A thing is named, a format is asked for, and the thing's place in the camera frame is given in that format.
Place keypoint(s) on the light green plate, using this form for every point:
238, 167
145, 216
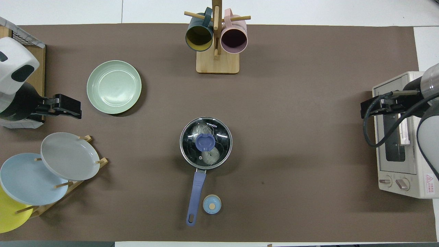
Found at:
113, 87

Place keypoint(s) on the glass lid with blue knob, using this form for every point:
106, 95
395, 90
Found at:
205, 141

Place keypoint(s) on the brown table mat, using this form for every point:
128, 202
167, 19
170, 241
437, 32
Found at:
308, 154

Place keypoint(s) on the dark teal mug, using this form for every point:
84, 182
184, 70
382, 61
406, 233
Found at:
199, 36

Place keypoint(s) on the light blue plate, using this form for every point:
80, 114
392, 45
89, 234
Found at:
27, 181

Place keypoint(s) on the yellow plate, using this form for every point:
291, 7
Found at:
10, 214

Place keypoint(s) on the wooden mug tree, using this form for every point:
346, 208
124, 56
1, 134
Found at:
217, 63

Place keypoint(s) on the pink mug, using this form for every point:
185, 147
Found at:
234, 39

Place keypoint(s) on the wooden plate rack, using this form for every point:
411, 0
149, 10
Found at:
73, 187

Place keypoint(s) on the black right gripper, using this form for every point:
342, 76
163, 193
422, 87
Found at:
408, 96

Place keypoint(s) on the white toaster oven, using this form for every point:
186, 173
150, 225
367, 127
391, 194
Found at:
394, 164

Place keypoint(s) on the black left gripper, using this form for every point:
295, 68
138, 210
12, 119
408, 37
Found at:
24, 103

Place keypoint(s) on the grey plate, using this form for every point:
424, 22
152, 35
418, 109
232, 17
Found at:
68, 156

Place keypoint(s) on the grey white plastic bag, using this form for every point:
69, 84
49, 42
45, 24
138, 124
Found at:
20, 125

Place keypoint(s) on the light wooden board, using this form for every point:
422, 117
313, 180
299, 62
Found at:
39, 72

